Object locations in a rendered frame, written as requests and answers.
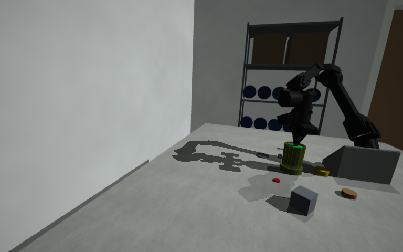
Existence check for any tan round disc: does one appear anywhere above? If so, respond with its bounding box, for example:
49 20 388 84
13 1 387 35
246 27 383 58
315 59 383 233
341 188 357 200

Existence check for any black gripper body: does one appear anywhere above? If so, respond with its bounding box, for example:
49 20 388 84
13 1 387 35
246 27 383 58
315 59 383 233
289 107 319 135

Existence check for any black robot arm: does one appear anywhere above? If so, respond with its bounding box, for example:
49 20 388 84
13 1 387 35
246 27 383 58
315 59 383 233
277 62 381 149

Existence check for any yellow short cylinder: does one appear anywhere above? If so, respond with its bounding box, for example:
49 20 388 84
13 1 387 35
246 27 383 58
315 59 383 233
314 166 330 177

